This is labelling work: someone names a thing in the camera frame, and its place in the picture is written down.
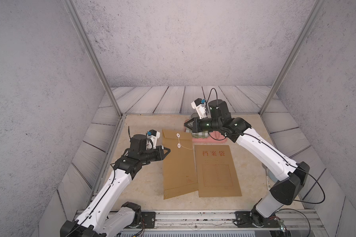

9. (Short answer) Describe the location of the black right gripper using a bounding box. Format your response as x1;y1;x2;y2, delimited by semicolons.
183;117;223;133

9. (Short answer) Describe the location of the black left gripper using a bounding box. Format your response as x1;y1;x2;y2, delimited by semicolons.
139;145;171;165

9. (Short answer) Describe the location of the brown kraft file bag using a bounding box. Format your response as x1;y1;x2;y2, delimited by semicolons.
162;129;198;199

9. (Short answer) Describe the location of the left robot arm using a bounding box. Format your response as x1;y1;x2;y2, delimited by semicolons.
60;130;171;237

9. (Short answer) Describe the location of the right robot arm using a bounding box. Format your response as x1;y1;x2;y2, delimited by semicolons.
184;98;310;228

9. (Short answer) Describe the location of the green checkered cloth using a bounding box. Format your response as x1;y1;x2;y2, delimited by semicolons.
191;131;209;139

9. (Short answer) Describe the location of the pink plastic tray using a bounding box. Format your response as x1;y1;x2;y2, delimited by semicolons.
185;127;214;144

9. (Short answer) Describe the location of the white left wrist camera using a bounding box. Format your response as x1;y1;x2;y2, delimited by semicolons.
146;129;160;150

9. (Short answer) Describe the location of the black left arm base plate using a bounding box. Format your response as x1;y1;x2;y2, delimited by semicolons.
125;211;156;229

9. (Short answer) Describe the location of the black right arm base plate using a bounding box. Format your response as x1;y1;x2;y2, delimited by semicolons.
233;211;280;229

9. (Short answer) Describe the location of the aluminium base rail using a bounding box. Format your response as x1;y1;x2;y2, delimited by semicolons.
68;208;327;237

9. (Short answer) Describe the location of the aluminium frame post left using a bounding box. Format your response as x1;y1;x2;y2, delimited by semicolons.
62;0;123;118

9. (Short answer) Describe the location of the aluminium frame post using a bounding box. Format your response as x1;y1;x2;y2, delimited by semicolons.
62;0;123;118
259;0;326;116

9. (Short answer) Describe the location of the aluminium frame post right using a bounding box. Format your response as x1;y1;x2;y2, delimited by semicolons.
259;0;326;116

